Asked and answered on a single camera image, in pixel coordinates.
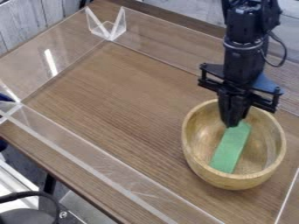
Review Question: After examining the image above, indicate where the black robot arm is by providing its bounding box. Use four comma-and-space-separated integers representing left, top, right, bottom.
199, 0, 283, 127

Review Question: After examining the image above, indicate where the blue object at left edge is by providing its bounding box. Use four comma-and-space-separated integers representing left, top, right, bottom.
0, 93, 15, 102

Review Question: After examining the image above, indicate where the black chair armrest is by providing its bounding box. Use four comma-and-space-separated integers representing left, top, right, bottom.
0, 191, 62, 224

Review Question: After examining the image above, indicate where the light wooden bowl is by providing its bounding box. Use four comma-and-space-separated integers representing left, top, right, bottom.
182, 100, 286, 191

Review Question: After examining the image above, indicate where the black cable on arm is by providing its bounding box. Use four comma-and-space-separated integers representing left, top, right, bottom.
260, 30, 288, 68

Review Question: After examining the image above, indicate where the clear acrylic corner bracket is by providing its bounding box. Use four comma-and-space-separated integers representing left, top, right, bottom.
84, 7, 127, 41

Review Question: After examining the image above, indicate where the clear acrylic tray wall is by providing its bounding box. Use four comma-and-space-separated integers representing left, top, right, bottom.
0, 2, 299, 224

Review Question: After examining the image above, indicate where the green rectangular block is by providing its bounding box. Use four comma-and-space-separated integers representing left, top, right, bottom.
210, 122, 251, 173

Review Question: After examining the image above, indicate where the black table leg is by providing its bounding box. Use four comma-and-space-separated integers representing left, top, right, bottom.
43, 174, 56, 195

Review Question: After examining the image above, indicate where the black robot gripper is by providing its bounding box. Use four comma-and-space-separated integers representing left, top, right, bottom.
199, 36, 283, 127

